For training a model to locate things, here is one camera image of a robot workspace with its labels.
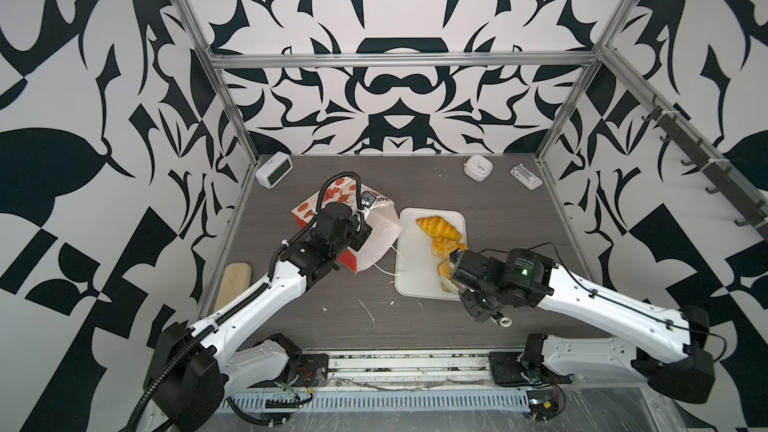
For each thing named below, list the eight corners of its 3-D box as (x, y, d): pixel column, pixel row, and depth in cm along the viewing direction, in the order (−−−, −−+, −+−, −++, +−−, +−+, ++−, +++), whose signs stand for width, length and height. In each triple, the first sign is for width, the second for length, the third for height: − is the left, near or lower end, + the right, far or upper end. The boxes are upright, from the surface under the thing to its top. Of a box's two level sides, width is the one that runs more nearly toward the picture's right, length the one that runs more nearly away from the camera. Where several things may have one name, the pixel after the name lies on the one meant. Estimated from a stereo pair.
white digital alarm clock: (261, 185, 112) (254, 173, 107) (282, 163, 119) (278, 150, 114) (272, 190, 111) (266, 178, 105) (293, 168, 118) (289, 155, 112)
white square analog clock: (459, 170, 117) (460, 165, 115) (472, 156, 122) (473, 151, 119) (482, 183, 113) (484, 178, 111) (494, 168, 118) (497, 163, 115)
